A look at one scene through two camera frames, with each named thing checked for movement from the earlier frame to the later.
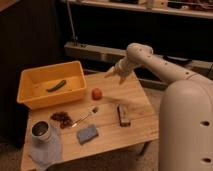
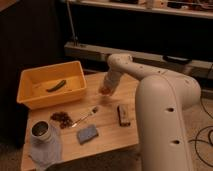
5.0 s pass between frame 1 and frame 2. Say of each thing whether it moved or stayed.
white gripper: moved
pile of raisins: stayed
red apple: moved
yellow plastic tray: stayed
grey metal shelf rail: stayed
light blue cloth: stayed
